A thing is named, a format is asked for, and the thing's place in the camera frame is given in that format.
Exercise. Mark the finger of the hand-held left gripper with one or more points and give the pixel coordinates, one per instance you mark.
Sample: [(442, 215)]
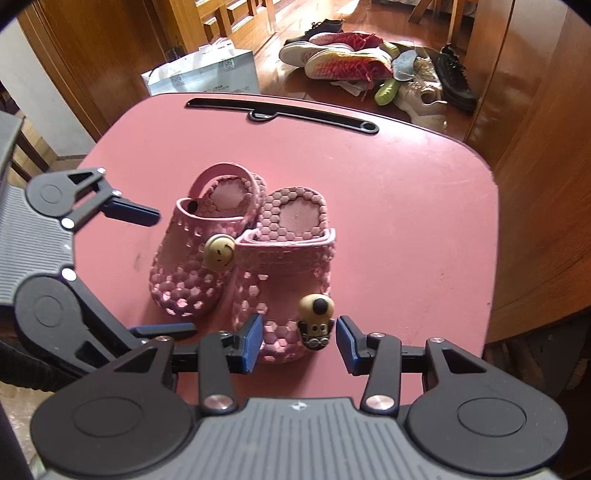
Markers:
[(161, 329), (134, 214)]

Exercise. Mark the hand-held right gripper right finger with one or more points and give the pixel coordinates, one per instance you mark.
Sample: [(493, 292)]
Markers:
[(348, 344)]

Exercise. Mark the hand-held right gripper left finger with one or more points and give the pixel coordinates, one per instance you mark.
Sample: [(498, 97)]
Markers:
[(253, 344)]

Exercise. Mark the pink clog smiley charm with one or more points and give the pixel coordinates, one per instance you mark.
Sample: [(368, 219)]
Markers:
[(184, 286)]

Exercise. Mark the pink clog brown figure charm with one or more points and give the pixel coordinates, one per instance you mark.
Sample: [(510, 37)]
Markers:
[(286, 217)]

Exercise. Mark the wooden lattice door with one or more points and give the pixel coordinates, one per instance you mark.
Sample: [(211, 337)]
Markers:
[(235, 18)]

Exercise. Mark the bright green insole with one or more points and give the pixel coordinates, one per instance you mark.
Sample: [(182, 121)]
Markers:
[(385, 92)]

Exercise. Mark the cream sneaker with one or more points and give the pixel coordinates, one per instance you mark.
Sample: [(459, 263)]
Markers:
[(427, 67), (422, 99)]

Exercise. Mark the red sneaker yellow sole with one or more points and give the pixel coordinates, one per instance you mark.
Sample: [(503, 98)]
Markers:
[(346, 64)]

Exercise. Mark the black sneaker white sole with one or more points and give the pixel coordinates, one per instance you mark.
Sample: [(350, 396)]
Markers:
[(323, 27)]

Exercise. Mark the wooden wardrobe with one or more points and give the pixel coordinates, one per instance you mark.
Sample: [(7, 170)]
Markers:
[(531, 138)]

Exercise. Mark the red knit sneaker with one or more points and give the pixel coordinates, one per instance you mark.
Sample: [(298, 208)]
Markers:
[(351, 40)]

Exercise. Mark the grey insole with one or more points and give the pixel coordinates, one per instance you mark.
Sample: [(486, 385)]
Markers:
[(406, 64)]

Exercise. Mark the black lace-up sneaker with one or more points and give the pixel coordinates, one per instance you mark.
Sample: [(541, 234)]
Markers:
[(457, 78)]

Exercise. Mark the pale green insole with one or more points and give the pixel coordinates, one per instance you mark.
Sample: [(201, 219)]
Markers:
[(393, 47)]

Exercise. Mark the wooden chair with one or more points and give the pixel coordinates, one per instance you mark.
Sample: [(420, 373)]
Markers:
[(455, 18)]

